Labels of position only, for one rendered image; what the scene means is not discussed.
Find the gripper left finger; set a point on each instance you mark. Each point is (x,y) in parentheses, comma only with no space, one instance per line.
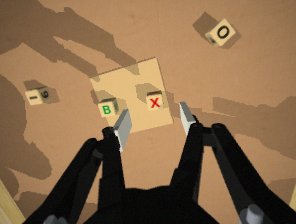
(66,200)

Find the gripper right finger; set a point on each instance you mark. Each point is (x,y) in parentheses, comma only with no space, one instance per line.
(254,202)

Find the tan square mat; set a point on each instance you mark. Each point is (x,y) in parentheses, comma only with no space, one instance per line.
(130,85)

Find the cream block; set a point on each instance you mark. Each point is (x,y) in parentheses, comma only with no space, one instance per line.
(38,95)
(154,100)
(108,107)
(220,33)

